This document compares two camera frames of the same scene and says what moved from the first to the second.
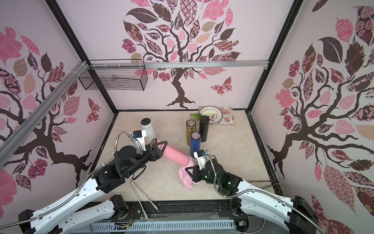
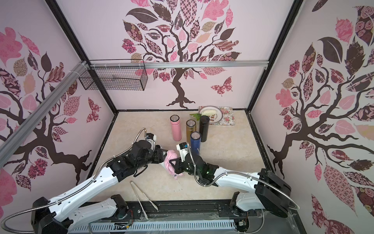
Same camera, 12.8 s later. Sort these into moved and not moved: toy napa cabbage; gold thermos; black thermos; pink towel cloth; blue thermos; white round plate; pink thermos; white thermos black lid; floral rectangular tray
Moved: pink thermos; pink towel cloth; white thermos black lid
Not moved: white round plate; black thermos; gold thermos; toy napa cabbage; floral rectangular tray; blue thermos
